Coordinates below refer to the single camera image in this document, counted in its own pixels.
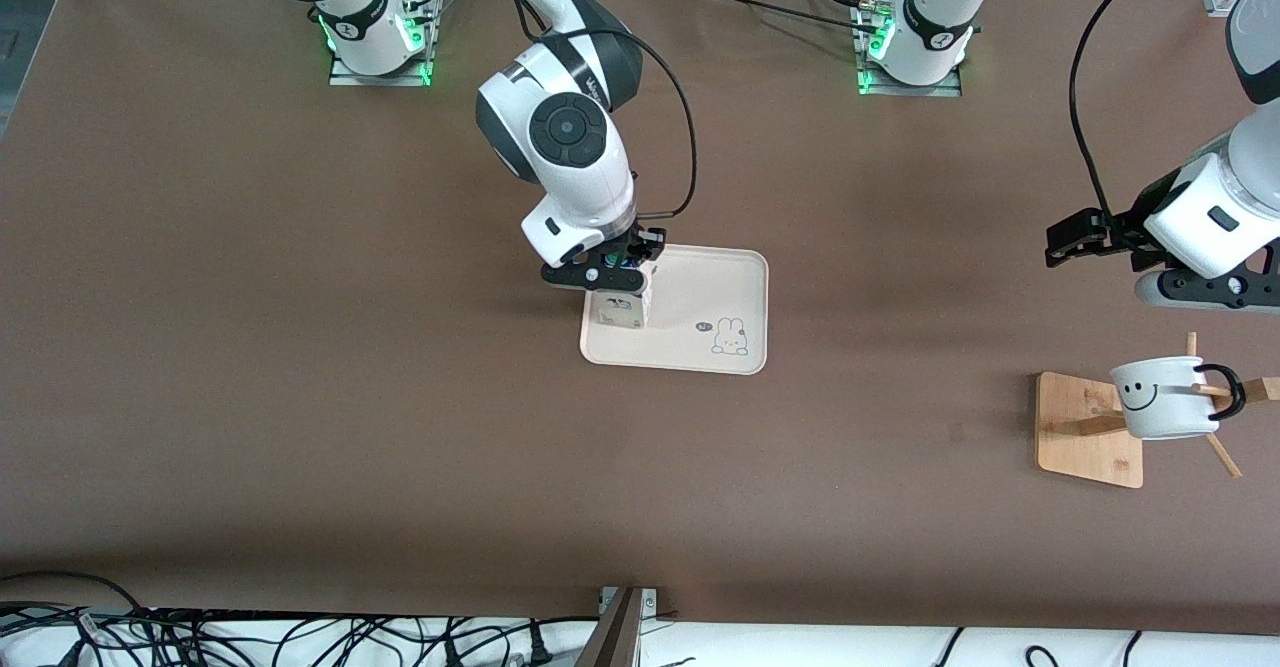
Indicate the grey aluminium profile beam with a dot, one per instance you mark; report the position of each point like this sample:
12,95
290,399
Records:
612,642

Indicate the black power plug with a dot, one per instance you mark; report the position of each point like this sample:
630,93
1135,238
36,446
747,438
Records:
540,647

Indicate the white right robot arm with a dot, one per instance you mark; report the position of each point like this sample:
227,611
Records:
560,127

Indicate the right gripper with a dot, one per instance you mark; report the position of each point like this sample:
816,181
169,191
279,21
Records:
637,244

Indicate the blue white milk carton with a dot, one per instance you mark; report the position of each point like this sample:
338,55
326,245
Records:
622,309

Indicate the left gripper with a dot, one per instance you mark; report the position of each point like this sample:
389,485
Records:
1129,229

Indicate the wooden cup stand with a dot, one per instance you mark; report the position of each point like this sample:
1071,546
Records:
1085,442

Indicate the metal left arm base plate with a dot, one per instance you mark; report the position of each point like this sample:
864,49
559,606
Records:
945,90

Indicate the white smiley face cup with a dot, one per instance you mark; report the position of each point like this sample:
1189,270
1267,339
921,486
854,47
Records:
1165,412

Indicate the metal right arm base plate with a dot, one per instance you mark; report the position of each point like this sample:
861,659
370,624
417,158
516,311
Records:
340,79

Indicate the cream rabbit print tray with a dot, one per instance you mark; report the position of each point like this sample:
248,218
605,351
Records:
700,297

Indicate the silver metal corner bracket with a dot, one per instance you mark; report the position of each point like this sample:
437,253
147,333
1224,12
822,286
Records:
650,602

